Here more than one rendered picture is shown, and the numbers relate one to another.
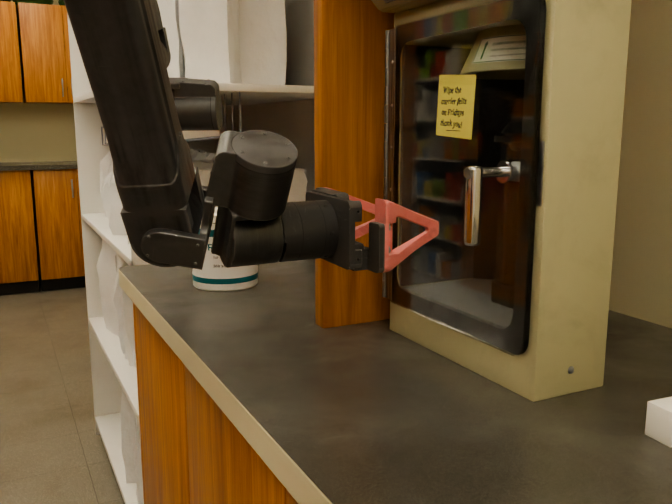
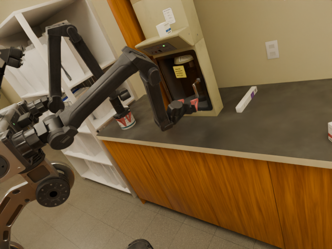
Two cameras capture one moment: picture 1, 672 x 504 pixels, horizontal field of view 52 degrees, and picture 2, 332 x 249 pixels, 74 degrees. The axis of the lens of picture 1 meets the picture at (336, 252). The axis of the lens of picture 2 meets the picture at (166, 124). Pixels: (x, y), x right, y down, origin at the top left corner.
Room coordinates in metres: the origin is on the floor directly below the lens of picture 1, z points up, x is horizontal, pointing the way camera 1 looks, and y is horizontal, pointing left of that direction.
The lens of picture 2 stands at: (-0.34, 0.43, 1.67)
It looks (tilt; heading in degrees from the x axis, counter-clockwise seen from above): 27 degrees down; 343
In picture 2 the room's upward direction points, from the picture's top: 24 degrees counter-clockwise
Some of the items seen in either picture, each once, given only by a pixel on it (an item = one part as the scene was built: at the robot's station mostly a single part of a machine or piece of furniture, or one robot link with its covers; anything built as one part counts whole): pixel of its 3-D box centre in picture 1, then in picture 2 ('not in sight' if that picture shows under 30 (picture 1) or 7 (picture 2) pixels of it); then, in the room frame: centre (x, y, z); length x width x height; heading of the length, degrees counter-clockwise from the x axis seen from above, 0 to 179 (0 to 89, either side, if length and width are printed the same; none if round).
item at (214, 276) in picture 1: (224, 247); (124, 117); (1.33, 0.22, 1.01); 0.13 x 0.13 x 0.15
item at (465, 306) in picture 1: (451, 174); (183, 84); (0.88, -0.15, 1.19); 0.30 x 0.01 x 0.40; 26
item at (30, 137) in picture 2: not in sight; (28, 142); (0.46, 0.64, 1.45); 0.09 x 0.08 x 0.12; 0
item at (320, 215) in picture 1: (309, 230); (180, 111); (0.66, 0.03, 1.15); 0.10 x 0.07 x 0.07; 26
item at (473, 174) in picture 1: (485, 203); (196, 88); (0.77, -0.17, 1.17); 0.05 x 0.03 x 0.10; 116
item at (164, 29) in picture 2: not in sight; (164, 29); (0.81, -0.12, 1.54); 0.05 x 0.05 x 0.06; 27
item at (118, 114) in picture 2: not in sight; (119, 109); (1.00, 0.26, 1.21); 0.10 x 0.07 x 0.07; 116
